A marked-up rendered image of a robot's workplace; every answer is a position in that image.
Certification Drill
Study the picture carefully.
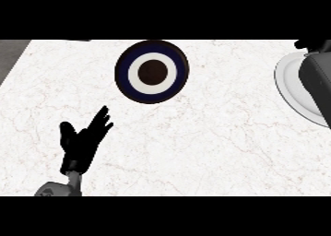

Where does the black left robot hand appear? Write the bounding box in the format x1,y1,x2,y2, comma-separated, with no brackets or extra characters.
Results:
60,105,114,176

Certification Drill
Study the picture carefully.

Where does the navy and white round plate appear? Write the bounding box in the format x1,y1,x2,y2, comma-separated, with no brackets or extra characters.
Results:
114,40,191,105

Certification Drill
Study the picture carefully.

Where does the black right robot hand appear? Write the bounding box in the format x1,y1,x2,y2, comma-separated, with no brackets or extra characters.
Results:
293,39,331,54

